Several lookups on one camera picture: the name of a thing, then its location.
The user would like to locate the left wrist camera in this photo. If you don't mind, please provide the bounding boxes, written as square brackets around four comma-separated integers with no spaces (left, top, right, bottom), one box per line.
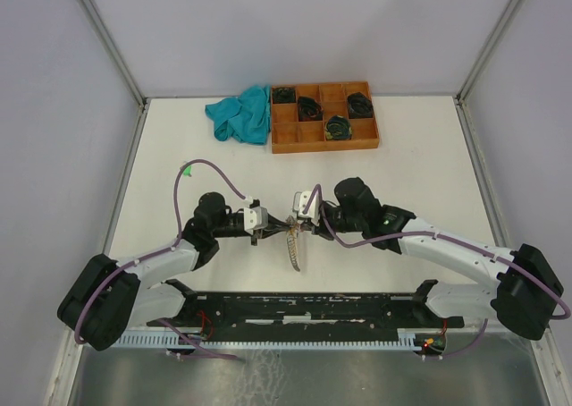
[243,200,268,235]

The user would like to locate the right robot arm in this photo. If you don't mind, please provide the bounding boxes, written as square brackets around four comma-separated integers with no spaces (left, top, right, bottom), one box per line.
[292,177,571,341]

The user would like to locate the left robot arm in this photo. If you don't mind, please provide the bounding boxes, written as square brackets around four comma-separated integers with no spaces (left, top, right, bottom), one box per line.
[56,192,290,351]

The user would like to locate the wooden compartment tray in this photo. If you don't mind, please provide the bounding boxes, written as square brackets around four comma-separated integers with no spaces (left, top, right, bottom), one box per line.
[270,81,380,154]

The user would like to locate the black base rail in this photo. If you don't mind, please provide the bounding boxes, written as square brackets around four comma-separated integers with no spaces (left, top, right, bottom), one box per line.
[166,288,465,343]

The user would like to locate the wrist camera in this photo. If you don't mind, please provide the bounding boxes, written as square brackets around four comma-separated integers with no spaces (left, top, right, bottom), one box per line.
[292,190,320,226]
[243,200,268,235]

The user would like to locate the rolled black orange sock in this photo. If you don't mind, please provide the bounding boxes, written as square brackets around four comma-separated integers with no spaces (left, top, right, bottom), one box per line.
[297,96,324,122]

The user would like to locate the purple cable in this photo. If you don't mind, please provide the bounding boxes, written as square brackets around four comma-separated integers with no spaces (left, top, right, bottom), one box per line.
[73,158,258,345]
[301,184,572,320]

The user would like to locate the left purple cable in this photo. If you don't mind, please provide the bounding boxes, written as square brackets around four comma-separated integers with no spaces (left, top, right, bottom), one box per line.
[73,158,258,345]

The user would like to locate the metal key organizer ring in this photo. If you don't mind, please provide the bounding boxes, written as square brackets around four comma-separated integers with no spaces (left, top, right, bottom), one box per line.
[283,216,305,274]

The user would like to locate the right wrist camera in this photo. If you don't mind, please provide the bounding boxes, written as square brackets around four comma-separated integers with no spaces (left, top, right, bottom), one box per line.
[292,190,320,226]

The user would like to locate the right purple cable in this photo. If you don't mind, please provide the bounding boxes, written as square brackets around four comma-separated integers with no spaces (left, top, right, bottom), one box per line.
[301,184,572,320]

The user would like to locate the rolled dark sock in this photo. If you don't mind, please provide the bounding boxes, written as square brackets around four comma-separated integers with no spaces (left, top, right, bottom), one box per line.
[272,87,297,105]

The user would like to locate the white cable duct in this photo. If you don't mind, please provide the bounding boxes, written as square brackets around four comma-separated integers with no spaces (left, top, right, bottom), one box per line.
[112,328,422,352]

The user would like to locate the teal cloth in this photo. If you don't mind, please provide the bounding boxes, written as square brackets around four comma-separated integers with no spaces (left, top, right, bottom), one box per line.
[205,85,271,146]

